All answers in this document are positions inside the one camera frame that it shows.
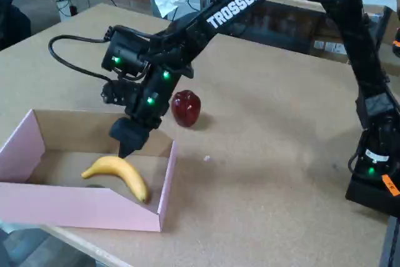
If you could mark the yellow toy banana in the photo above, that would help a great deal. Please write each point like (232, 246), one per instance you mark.
(125, 170)

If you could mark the dark red toy fruit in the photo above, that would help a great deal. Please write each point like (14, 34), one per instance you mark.
(186, 107)

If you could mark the pink cardboard box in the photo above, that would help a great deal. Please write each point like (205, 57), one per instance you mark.
(78, 207)

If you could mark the seated person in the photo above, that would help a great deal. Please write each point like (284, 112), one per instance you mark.
(12, 26)

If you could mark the brown cardboard box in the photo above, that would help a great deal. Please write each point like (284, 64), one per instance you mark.
(328, 42)

